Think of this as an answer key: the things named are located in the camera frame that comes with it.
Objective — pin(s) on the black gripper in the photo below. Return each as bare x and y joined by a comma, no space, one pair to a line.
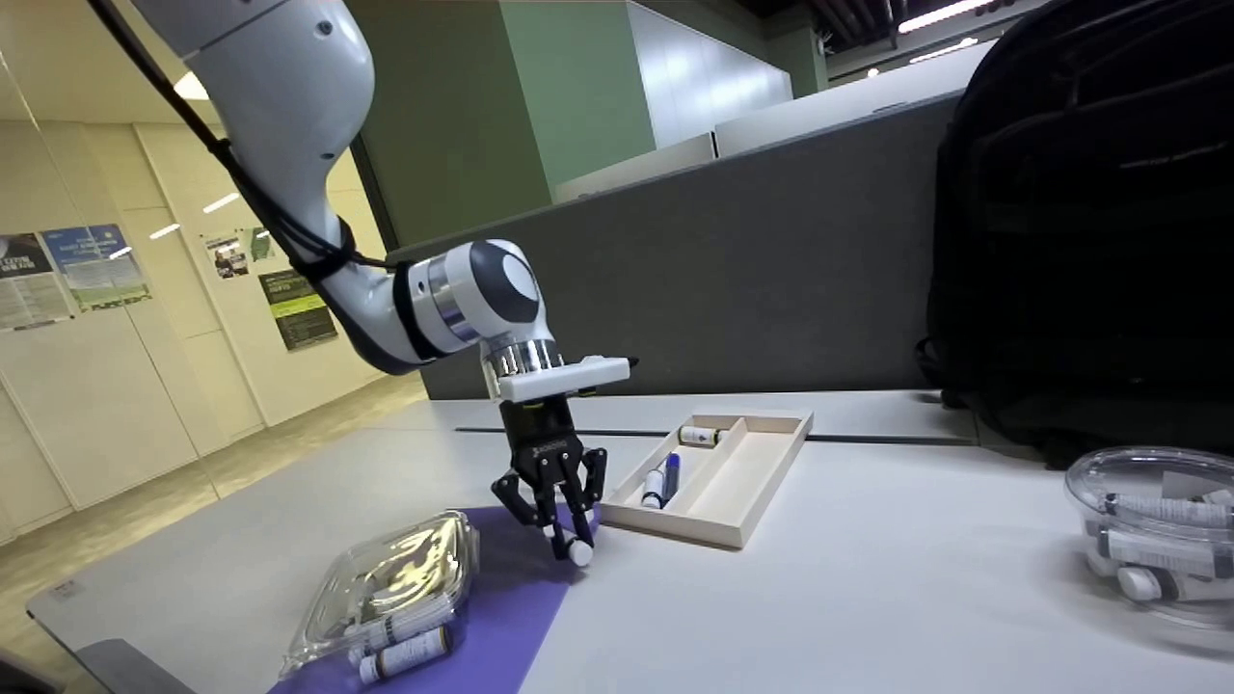
548,462

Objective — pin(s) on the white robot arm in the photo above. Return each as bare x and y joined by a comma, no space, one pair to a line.
296,83

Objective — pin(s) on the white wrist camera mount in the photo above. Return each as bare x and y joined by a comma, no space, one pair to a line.
529,371

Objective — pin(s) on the black backpack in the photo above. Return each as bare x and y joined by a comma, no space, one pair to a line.
1086,227

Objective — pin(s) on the clear plastic clamshell tray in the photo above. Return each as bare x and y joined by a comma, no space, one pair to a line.
386,607

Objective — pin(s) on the wooden two-compartment box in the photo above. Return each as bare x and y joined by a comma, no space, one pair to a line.
723,489

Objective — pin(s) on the small white bottle compartment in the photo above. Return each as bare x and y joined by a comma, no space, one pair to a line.
701,435
580,553

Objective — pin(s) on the purple paper sheet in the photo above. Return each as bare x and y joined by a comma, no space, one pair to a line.
516,600

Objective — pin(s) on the blue marker pen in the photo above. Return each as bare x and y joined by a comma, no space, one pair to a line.
662,483

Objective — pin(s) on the clear round plastic container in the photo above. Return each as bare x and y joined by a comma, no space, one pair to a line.
1160,525

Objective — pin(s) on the grey desk partition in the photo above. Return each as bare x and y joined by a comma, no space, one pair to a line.
791,250

